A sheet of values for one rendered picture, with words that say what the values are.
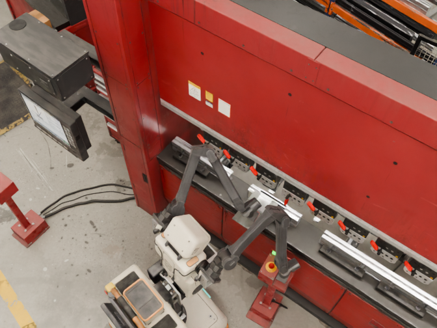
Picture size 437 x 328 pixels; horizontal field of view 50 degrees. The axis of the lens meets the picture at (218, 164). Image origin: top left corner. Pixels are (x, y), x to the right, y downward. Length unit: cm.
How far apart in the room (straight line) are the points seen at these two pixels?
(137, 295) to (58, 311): 118
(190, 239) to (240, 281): 145
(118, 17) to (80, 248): 226
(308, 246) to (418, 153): 123
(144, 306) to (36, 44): 158
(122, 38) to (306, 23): 93
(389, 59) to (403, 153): 40
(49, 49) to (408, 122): 179
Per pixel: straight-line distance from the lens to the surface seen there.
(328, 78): 203
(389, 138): 212
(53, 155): 469
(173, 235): 257
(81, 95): 341
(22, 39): 276
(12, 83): 542
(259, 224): 252
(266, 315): 370
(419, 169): 218
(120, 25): 245
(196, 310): 352
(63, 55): 260
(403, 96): 197
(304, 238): 312
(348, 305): 334
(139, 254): 400
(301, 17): 220
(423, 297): 309
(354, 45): 212
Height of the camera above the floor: 365
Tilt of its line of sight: 56 degrees down
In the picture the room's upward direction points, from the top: 2 degrees clockwise
